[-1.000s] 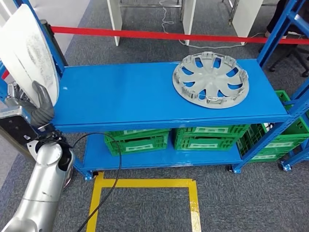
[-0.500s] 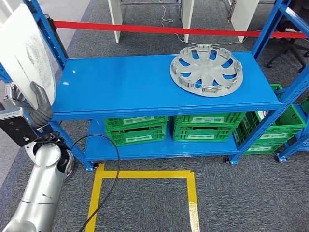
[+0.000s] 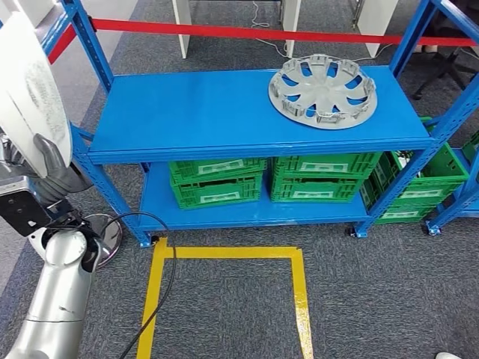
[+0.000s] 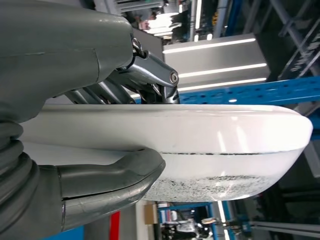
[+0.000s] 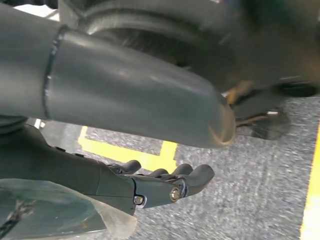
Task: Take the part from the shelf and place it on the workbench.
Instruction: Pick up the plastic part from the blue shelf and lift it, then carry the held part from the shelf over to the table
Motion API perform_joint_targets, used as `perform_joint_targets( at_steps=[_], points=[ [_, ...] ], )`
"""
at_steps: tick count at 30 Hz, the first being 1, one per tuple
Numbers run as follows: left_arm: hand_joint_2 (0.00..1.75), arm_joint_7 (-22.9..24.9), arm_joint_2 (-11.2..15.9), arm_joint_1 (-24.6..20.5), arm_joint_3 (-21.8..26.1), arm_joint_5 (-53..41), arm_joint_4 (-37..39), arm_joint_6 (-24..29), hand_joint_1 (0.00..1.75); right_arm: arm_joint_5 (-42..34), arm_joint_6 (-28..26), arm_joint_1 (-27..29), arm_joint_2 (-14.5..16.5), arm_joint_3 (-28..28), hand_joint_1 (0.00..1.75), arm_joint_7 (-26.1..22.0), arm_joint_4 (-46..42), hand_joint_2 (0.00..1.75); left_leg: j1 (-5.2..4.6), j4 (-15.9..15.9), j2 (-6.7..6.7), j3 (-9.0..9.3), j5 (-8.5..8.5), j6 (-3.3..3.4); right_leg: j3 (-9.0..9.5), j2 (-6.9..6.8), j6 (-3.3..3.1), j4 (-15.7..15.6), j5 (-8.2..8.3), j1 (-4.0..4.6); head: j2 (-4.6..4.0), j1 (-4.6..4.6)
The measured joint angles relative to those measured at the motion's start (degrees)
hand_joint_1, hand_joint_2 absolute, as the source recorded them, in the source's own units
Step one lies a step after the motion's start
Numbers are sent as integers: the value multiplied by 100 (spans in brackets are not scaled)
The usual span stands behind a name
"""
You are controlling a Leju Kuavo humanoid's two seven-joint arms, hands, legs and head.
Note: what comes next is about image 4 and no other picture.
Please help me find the blue metal shelf rack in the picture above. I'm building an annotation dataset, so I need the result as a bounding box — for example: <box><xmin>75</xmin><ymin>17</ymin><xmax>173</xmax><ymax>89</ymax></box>
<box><xmin>132</xmin><ymin>76</ymin><xmax>320</xmax><ymax>142</ymax></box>

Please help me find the short red barrier belt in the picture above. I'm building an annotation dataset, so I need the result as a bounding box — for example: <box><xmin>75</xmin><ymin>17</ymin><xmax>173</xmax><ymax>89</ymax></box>
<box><xmin>109</xmin><ymin>211</ymin><xmax>122</xmax><ymax>240</ymax></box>

